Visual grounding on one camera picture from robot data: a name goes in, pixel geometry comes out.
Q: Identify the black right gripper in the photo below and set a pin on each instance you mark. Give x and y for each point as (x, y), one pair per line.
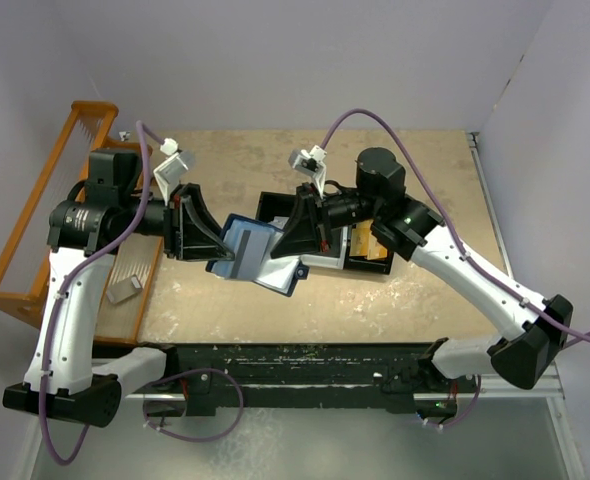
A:
(308, 228)

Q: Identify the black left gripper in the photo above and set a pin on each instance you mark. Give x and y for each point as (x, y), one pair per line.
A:
(184, 237)

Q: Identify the blue leather card holder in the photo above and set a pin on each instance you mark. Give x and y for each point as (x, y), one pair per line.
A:
(278, 275)

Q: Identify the grey card with stripe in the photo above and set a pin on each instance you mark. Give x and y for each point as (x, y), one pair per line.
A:
(249, 254)

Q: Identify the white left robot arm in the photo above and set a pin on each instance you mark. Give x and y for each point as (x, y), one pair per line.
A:
(85, 233)

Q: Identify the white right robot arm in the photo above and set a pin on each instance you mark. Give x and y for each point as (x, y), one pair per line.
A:
(529, 326)

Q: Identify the pile of gold cards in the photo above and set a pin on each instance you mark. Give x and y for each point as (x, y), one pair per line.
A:
(363, 244)

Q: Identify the black bin with gold cards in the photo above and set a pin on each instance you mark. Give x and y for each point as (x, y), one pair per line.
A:
(376, 267)

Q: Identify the white middle bin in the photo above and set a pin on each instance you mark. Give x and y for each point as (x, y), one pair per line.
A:
(336, 256)

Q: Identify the small grey box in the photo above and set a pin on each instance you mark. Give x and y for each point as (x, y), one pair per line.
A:
(124, 290)

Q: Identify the orange wooden rack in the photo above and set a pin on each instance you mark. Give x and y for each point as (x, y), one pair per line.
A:
(24, 263)

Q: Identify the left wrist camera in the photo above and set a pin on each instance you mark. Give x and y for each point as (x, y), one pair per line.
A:
(168, 173)

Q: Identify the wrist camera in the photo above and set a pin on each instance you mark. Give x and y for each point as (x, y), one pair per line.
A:
(168, 173)
(312, 164)

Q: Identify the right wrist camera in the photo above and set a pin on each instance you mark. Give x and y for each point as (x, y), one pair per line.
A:
(312, 164)

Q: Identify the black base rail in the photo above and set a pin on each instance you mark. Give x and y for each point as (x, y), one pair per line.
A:
(207, 376)

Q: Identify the aluminium frame rail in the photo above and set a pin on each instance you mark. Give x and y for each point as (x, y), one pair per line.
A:
(492, 387)

